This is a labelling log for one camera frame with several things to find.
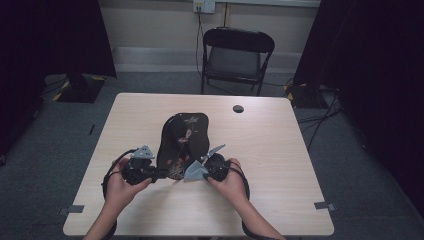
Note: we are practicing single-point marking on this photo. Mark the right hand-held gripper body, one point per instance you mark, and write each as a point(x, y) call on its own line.
point(218, 168)

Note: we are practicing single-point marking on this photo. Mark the grey tape strip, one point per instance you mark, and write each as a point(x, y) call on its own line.
point(323, 206)
point(75, 209)

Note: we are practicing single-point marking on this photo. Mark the grey wiping cloth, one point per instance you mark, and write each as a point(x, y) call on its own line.
point(195, 173)

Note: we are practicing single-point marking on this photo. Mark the black round table grommet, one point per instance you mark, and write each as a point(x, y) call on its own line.
point(238, 108)

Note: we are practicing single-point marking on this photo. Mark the black stand base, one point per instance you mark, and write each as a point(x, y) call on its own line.
point(305, 96)
point(81, 90)

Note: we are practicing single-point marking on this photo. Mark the person's right hand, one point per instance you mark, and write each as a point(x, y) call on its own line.
point(235, 186)

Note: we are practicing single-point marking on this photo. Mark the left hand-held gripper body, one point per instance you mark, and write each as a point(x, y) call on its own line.
point(143, 153)

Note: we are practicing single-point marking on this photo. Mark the white wall socket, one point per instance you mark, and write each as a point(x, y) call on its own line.
point(204, 6)

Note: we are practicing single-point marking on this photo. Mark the small black floor object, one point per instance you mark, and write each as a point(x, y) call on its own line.
point(92, 129)

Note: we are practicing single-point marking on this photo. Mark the person's left hand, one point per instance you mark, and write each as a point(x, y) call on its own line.
point(120, 193)

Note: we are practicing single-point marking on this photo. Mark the dark curtain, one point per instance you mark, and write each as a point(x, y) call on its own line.
point(376, 66)
point(50, 40)

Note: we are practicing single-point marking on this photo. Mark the black folding chair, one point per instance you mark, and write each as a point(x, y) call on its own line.
point(238, 41)

